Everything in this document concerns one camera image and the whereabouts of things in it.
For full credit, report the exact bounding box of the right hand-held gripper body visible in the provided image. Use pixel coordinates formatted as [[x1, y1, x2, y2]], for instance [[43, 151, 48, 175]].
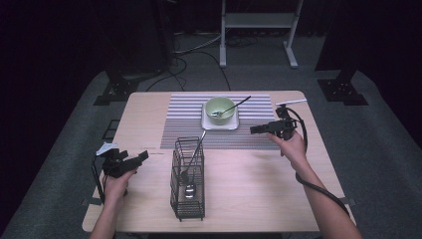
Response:
[[269, 99, 308, 140]]

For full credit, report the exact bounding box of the black stand base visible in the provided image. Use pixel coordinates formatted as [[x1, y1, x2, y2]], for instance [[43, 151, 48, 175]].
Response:
[[94, 64, 140, 107], [316, 64, 369, 107]]

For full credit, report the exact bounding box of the white square plate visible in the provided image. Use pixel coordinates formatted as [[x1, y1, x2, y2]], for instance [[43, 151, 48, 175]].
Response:
[[201, 103, 240, 131]]

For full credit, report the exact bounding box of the grey floor cable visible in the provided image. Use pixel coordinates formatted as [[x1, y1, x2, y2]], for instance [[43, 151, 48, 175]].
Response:
[[172, 33, 223, 56]]

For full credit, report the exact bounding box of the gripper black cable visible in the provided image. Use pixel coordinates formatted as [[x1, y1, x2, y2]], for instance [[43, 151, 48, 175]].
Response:
[[91, 154, 106, 204], [284, 106, 351, 217]]

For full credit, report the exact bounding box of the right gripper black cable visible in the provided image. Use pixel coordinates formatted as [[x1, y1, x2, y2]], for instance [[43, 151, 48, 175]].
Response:
[[284, 106, 351, 217]]

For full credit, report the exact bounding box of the person's right hand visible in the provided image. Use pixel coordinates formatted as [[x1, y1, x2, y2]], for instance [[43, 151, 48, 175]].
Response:
[[267, 130, 312, 172]]

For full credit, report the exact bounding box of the black floor cable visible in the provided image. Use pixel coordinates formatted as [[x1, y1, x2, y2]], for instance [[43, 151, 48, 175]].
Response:
[[145, 49, 232, 93]]

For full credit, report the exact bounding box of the white metal stand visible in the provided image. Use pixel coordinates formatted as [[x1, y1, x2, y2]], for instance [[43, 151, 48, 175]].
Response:
[[219, 0, 305, 69]]

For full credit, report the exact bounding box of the black-handled metal spoon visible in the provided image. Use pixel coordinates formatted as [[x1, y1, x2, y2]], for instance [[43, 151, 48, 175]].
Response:
[[211, 95, 252, 119], [179, 129, 207, 199]]

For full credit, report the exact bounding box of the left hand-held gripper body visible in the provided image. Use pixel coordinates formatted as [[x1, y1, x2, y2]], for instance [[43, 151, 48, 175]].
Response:
[[96, 142, 135, 178]]

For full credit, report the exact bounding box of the black wire cutlery basket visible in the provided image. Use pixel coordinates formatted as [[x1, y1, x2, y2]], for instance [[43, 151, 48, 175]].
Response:
[[169, 135, 206, 222]]

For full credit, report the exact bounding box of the grey striped placemat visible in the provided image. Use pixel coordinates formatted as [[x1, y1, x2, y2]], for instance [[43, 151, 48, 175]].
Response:
[[160, 93, 282, 150]]

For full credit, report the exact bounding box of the green bowl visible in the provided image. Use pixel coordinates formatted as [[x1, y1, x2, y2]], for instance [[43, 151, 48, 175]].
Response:
[[204, 96, 237, 126]]

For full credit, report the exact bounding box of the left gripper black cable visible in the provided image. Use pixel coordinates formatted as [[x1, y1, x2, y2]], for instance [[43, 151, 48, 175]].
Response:
[[91, 154, 106, 204]]

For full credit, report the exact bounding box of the person's left hand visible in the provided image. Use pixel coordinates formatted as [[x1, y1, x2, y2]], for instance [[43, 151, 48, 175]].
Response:
[[103, 169, 137, 203]]

